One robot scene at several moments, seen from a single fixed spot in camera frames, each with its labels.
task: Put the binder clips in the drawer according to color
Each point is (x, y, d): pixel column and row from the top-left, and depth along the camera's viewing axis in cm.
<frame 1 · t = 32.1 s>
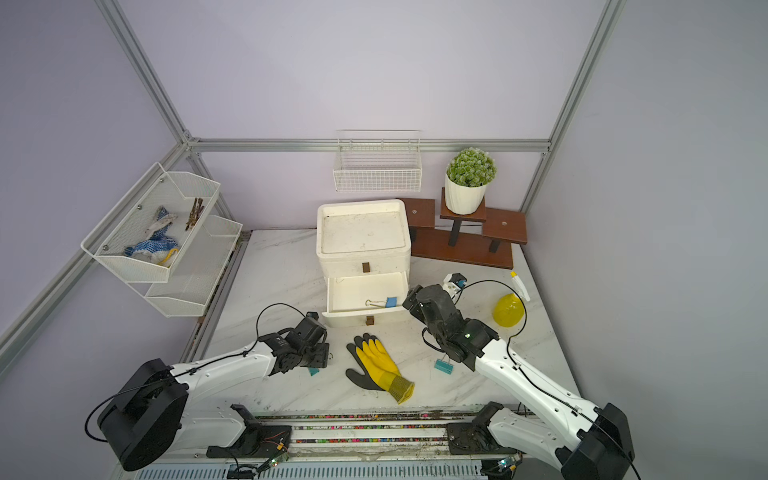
left hand: (315, 355, 88), fingers open
right hand: (418, 302, 79), fingers open
white plastic drawer cabinet: (364, 247, 86), point 25 cm above the table
yellow black work glove: (380, 371, 85), point 2 cm above the table
blue binder clip right: (389, 302, 92), point 9 cm above the table
teal binder clip left: (313, 371, 86), point 2 cm above the table
teal binder clip right: (443, 365, 88), on the table
yellow spray bottle: (509, 308, 91), point 9 cm above the table
brown wooden step shelf: (484, 238, 109), point 10 cm above the table
blue white cloth: (160, 248, 73), point 34 cm above the table
brown wooden clothespins: (195, 213, 83), point 33 cm above the table

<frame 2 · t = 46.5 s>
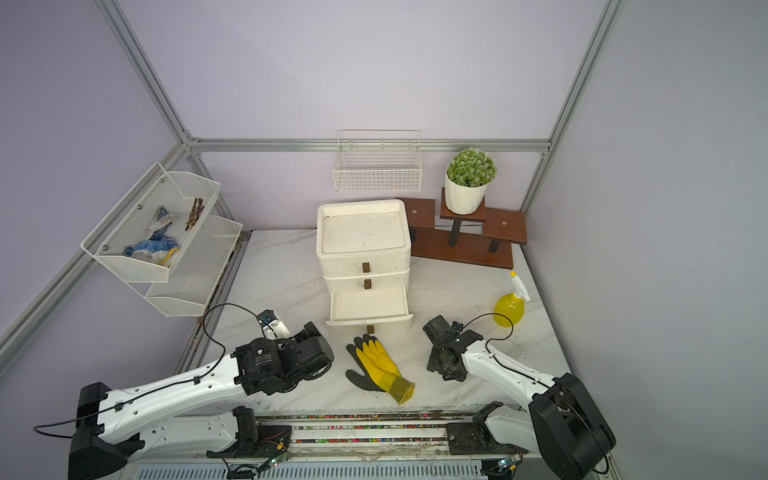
left hand: (304, 339, 75), fingers open
right hand: (442, 370, 86), fingers open
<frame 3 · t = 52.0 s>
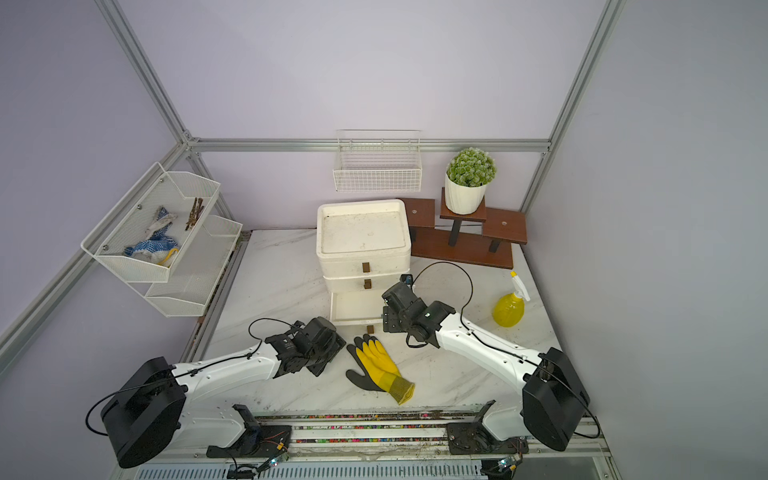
left hand: (339, 350, 87), fingers open
right hand: (399, 319, 84), fingers open
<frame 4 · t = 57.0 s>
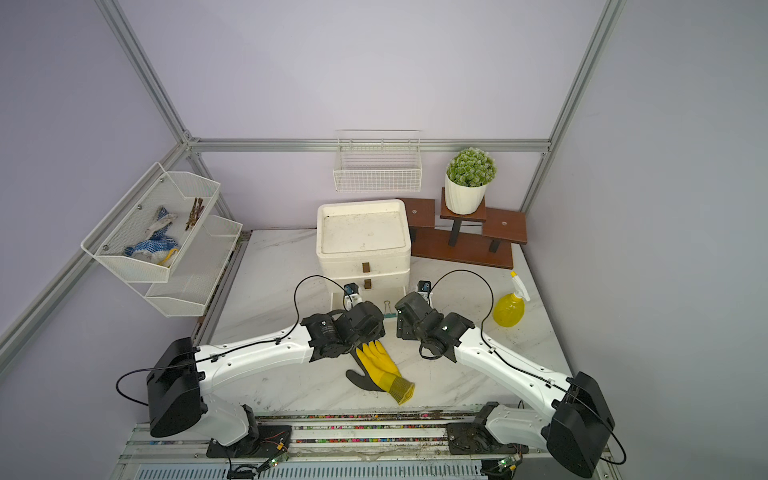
left hand: (372, 323, 81), fingers open
right hand: (414, 325, 82), fingers open
